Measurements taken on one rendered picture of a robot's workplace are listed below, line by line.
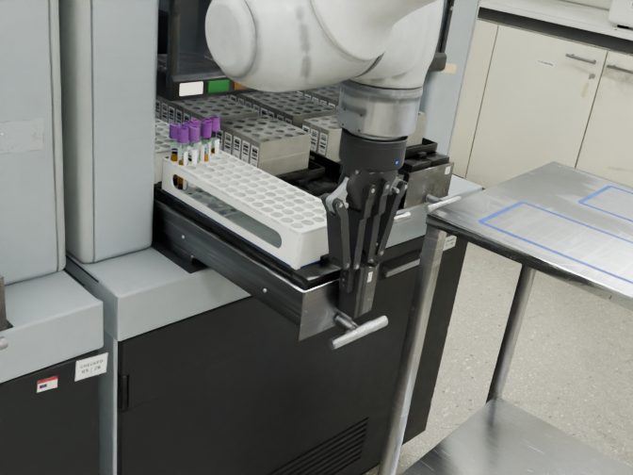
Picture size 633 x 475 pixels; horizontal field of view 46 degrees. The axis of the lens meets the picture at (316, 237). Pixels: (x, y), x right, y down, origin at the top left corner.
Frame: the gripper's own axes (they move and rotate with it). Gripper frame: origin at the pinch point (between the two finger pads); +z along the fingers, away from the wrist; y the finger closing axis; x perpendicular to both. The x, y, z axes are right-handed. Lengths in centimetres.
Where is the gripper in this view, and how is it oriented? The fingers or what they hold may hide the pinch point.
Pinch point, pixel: (352, 287)
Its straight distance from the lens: 91.8
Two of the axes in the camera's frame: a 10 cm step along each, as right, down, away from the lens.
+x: 6.9, 3.6, -6.2
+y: -7.1, 2.2, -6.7
